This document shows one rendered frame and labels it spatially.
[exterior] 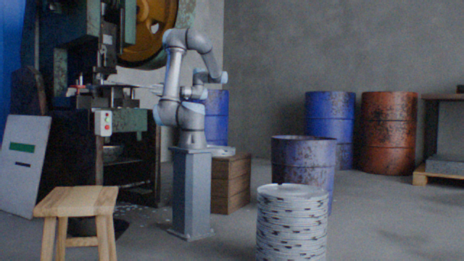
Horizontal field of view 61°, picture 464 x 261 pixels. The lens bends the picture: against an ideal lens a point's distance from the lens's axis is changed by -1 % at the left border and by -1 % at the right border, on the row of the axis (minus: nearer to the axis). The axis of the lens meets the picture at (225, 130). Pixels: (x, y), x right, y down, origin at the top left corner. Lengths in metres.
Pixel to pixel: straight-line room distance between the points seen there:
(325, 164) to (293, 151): 0.21
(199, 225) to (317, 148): 0.86
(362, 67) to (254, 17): 1.69
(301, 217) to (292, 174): 0.87
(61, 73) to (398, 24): 3.82
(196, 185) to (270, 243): 0.55
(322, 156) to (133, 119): 1.17
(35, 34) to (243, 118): 3.56
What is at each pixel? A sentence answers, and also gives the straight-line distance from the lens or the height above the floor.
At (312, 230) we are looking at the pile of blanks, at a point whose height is 0.19.
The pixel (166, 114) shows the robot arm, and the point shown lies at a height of 0.62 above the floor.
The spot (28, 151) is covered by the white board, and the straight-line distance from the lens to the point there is 2.63.
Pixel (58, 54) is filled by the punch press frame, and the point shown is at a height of 0.97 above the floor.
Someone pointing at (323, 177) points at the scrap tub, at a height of 0.25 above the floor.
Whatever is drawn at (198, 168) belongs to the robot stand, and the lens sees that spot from 1.98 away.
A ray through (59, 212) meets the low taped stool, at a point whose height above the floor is 0.31.
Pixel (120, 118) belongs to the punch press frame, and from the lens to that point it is 2.44.
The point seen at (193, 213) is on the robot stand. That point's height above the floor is 0.13.
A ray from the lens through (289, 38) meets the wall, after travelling 5.52.
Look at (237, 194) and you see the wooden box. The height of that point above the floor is 0.10.
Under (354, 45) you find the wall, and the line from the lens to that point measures 5.23.
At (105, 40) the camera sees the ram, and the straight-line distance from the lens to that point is 2.59.
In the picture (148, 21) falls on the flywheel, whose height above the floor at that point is 1.25.
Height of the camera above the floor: 0.65
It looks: 3 degrees down
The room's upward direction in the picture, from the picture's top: 1 degrees clockwise
